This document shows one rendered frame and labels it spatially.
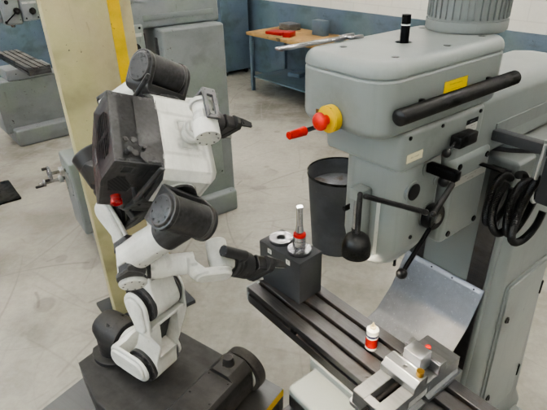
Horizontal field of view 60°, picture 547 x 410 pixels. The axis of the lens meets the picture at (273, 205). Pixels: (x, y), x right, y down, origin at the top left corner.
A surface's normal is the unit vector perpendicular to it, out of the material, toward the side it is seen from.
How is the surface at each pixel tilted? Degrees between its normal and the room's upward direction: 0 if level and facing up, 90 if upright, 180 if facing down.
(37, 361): 0
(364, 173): 90
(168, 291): 75
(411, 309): 45
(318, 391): 0
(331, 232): 93
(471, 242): 90
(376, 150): 90
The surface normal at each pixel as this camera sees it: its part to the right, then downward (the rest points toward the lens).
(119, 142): 0.62, -0.41
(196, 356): -0.02, -0.87
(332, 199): -0.33, 0.52
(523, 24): -0.78, 0.32
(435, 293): -0.71, -0.11
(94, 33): 0.62, 0.37
